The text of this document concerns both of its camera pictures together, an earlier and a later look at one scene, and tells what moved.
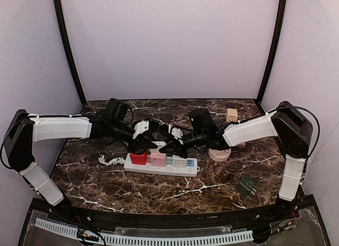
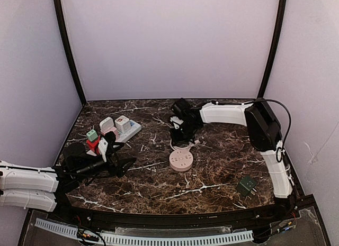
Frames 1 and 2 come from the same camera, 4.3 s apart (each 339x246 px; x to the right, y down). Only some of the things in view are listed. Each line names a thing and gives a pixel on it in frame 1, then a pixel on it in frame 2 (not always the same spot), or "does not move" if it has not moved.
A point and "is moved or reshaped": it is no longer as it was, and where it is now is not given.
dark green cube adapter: [246, 185] does not move
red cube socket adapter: [140, 159] -> [94, 145]
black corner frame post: [58, 6] does not move
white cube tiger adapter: [179, 162] is moved or reshaped
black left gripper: [139, 143] -> [113, 162]
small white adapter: [160, 144] is moved or reshaped
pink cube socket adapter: [158, 159] is moved or reshaped
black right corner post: [275, 40] does not move
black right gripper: [176, 144] -> [177, 135]
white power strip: [157, 164] is moved or reshaped
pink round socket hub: [219, 155] -> [180, 160]
